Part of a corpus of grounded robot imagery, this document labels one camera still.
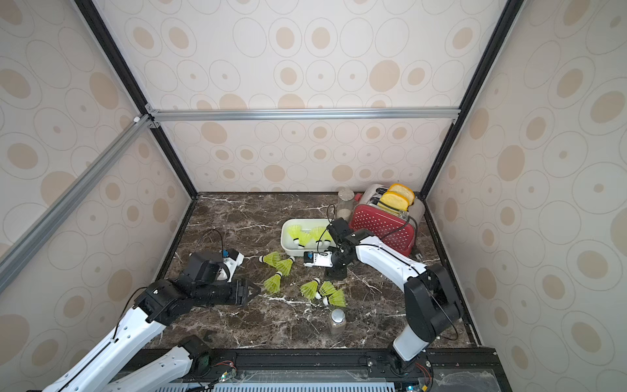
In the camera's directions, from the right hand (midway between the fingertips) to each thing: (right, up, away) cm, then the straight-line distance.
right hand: (326, 270), depth 86 cm
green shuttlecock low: (+4, -9, -2) cm, 10 cm away
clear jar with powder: (+8, +24, +18) cm, 31 cm away
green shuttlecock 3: (0, -6, 0) cm, 6 cm away
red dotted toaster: (+25, +15, +2) cm, 29 cm away
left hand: (-20, -2, -17) cm, 26 cm away
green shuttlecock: (-1, +13, -9) cm, 16 cm away
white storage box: (-16, +8, +15) cm, 23 cm away
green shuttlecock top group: (-21, +3, +7) cm, 22 cm away
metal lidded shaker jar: (+3, -13, -13) cm, 18 cm away
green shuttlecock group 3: (-10, +11, +15) cm, 21 cm away
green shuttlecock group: (-15, 0, +6) cm, 16 cm away
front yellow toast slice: (+25, +25, +2) cm, 36 cm away
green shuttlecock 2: (-6, -8, +4) cm, 11 cm away
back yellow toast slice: (+29, +29, +5) cm, 41 cm away
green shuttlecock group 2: (-19, -5, +1) cm, 19 cm away
